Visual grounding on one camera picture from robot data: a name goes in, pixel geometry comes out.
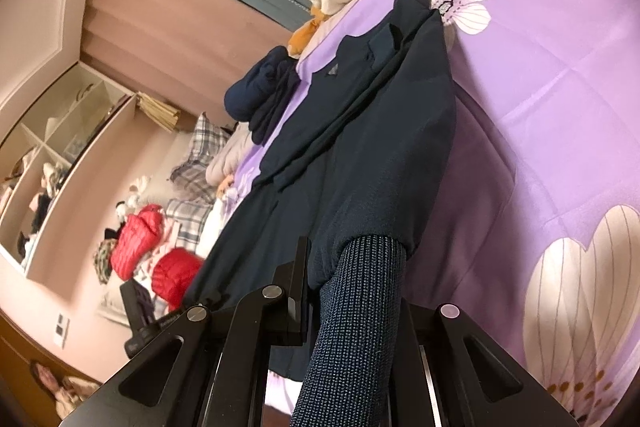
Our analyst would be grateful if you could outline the white wall shelf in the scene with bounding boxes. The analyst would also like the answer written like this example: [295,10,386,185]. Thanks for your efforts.
[0,62,139,281]

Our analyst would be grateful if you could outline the peach cloth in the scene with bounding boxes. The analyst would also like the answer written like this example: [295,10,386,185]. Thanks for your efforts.
[216,174,237,201]

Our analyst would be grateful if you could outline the folded navy clothes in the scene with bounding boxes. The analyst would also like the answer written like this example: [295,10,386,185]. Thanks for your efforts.
[223,46,302,146]

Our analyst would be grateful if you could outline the floral patterned cloth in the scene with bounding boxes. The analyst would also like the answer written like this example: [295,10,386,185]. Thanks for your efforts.
[92,239,119,286]

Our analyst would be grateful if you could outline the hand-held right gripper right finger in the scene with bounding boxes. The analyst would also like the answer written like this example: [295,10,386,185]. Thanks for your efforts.
[395,302,583,427]

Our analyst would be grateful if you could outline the beige curtain tassel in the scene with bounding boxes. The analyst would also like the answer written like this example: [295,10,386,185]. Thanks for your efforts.
[136,92,182,134]

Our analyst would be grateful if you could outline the navy zip jacket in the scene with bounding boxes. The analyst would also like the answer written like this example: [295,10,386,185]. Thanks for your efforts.
[182,0,458,427]

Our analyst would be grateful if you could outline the white wall switch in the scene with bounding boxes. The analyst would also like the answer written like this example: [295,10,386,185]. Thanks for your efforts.
[52,313,69,349]

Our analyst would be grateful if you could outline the pink curtain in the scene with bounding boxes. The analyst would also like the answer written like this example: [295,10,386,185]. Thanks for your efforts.
[80,0,328,124]

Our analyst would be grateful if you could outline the pink quilt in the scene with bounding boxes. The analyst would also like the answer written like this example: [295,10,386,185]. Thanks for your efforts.
[205,122,257,188]

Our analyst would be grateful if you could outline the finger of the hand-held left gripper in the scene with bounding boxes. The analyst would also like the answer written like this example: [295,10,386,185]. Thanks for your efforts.
[119,281,160,334]

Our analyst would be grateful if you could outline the white plush toy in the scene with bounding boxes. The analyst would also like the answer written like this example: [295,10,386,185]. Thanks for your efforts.
[117,176,154,219]

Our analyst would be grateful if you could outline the white bedding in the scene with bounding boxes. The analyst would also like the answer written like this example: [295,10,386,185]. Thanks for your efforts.
[196,201,227,259]

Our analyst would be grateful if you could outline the purple floral bedsheet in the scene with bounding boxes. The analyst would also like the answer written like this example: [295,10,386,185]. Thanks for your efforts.
[235,0,640,427]

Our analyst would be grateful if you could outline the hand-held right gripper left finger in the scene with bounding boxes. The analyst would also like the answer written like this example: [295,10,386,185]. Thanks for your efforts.
[59,237,310,427]

